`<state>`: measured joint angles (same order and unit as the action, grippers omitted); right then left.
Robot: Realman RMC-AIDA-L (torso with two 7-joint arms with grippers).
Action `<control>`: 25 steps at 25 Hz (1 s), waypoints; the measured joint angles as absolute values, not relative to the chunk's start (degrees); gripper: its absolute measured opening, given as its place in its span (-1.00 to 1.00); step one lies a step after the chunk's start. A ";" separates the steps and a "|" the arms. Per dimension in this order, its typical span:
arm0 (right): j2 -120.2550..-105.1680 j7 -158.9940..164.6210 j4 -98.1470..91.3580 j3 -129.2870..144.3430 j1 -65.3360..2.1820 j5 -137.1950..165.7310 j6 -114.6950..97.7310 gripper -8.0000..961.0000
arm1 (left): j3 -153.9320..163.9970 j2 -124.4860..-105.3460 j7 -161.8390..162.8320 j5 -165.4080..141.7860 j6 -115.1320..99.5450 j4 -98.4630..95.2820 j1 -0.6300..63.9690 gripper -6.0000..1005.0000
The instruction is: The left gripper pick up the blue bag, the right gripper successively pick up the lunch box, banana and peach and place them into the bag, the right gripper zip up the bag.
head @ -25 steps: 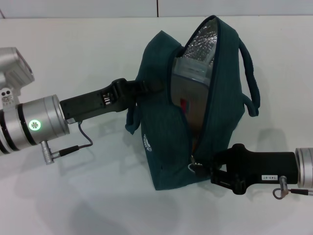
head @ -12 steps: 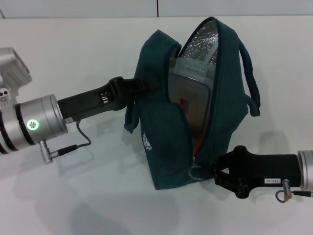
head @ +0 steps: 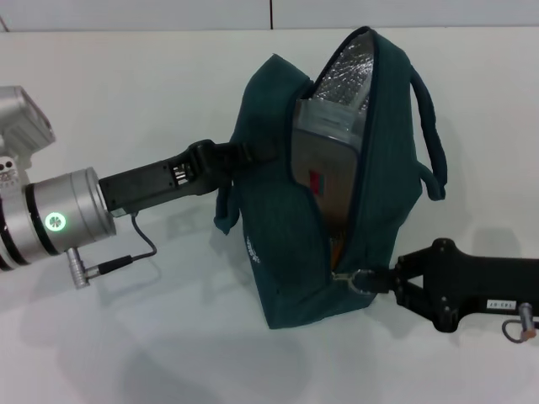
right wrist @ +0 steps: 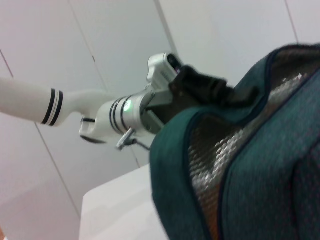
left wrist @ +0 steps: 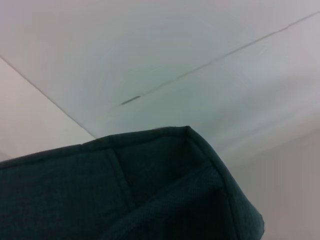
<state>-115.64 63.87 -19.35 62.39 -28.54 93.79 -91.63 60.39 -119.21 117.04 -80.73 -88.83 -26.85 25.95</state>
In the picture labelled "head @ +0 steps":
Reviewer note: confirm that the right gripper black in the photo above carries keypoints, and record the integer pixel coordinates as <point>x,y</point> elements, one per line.
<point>476,286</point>

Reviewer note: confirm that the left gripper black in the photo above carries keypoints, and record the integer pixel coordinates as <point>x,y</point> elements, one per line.
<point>151,185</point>

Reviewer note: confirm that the dark teal insulated lunch bag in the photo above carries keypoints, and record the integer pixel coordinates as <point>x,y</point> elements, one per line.
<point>269,202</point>

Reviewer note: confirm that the yellow banana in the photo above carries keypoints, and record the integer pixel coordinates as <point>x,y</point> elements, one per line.
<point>337,252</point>

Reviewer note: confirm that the clear food container blue seal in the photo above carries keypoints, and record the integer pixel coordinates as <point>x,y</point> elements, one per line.
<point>332,155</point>

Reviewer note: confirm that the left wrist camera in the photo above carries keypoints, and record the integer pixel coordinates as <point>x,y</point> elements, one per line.
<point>25,118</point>

